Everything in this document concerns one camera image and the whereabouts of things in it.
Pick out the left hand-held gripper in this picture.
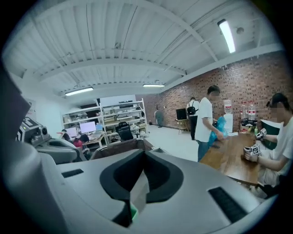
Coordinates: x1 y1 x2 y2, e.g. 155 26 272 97
15 115 80 165

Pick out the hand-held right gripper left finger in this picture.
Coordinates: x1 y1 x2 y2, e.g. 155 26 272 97
55 149 146 227

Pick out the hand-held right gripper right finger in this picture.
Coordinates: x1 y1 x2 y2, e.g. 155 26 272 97
144 150 278 227

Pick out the pink computer monitor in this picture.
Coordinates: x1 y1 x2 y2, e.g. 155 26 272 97
79 121 97 134
65 127 78 138

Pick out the cluttered work desk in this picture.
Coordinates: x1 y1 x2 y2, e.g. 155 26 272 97
86 133 108 148

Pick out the black office chair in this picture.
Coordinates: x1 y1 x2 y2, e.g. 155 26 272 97
114 121 135 142

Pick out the wooden stand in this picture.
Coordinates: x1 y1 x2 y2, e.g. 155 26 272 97
175 118 190 135

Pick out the white storage shelf rack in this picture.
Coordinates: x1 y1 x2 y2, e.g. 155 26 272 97
61 98 148 147

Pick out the black speaker box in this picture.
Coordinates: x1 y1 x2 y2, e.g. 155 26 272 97
175 108 188 121

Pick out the wooden table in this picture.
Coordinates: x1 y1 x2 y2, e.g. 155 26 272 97
198 132 262 186

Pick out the black backpack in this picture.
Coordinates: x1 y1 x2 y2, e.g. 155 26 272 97
187 101 197 116

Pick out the blue plastic bag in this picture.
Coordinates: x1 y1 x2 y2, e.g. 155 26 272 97
207 116 229 144

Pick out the white water dispenser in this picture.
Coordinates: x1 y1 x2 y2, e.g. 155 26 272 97
223 99 234 133

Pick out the brown cardboard box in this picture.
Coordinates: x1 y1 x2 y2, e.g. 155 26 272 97
239 118 259 133

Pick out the clear water jug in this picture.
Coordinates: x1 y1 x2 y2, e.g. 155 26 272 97
240 101 249 121
248 102 256 121

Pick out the dark green bag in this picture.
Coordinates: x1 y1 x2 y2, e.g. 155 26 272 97
260 119 282 151

